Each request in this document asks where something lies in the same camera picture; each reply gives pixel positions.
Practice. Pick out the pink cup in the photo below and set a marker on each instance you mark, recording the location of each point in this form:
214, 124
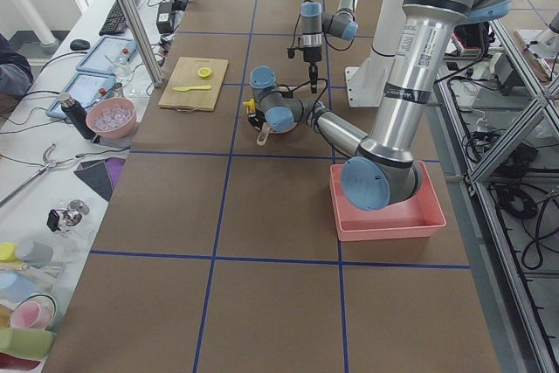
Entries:
38, 312

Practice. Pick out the blue tablet upper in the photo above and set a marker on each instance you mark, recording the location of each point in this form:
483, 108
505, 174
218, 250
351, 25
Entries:
106, 51

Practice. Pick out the grey cup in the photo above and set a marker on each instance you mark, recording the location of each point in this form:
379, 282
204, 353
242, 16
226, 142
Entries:
34, 253

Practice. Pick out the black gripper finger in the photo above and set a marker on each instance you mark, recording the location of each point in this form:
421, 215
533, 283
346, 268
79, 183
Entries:
313, 76

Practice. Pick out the aluminium frame post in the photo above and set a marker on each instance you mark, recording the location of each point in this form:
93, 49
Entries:
135, 24

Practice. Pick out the blue tablet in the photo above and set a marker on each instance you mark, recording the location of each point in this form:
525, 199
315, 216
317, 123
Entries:
106, 51
84, 87

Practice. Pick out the metal tongs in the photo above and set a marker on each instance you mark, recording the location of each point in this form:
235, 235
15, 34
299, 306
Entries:
48, 164

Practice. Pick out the pink plastic bin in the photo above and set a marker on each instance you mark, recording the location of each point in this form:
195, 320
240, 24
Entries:
418, 217

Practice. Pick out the person's arm dark sleeve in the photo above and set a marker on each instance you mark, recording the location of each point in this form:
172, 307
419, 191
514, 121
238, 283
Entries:
16, 75

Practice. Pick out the black power adapter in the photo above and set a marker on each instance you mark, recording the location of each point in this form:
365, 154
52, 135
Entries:
165, 18

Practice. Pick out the bamboo cutting board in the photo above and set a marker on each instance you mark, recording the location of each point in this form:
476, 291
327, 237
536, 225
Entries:
185, 74

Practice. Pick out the yellow toy corn cob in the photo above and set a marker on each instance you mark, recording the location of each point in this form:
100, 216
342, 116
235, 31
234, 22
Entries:
249, 106

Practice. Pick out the yellow cup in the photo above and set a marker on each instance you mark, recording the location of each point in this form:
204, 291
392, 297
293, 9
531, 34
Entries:
8, 252

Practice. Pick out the pink bowl with clear pieces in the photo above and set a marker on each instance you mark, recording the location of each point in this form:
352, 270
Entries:
112, 118

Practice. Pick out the small glass bottle black clip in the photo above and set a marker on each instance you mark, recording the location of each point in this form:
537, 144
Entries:
72, 217

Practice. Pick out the black computer mouse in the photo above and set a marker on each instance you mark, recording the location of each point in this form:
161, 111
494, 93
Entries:
79, 44

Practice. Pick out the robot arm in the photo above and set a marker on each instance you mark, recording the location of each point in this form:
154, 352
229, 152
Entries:
313, 25
380, 170

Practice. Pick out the yellow toy lemon slices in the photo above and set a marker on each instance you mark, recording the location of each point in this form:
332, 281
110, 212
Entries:
204, 72

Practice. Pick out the blue tablet lower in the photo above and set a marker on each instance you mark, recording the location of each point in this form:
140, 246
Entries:
84, 87

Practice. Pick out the purple cloth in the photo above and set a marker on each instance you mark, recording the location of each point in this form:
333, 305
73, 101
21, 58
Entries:
114, 167

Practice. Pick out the yellow plastic knife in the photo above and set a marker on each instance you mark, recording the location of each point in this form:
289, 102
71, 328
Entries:
184, 89

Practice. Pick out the black water bottle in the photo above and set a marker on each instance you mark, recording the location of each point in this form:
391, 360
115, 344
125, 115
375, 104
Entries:
76, 114

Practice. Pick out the dark grey cloth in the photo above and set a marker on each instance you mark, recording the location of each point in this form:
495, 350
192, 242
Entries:
96, 176

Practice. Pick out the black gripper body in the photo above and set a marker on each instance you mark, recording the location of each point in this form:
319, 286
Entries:
312, 55
254, 120

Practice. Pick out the light blue cup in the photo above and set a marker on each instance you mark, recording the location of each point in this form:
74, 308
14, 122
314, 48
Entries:
15, 287

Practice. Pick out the beige plastic dustpan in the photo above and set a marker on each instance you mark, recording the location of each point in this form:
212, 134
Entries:
264, 133

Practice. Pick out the green cup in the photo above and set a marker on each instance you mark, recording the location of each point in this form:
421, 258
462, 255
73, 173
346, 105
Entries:
27, 343

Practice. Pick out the black keyboard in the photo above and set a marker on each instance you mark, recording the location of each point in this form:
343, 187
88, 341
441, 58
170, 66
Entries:
115, 22

